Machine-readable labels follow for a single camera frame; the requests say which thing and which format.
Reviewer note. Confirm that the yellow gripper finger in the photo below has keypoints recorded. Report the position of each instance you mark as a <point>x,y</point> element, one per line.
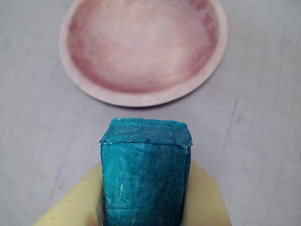
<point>207,202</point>
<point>77,202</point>

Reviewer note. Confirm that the blue block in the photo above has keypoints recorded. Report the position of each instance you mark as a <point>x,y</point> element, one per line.
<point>145,176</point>

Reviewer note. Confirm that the pink round plate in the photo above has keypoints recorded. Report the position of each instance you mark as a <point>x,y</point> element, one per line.
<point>143,51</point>

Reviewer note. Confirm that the gridded paper mat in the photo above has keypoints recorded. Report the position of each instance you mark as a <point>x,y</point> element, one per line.
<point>258,141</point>

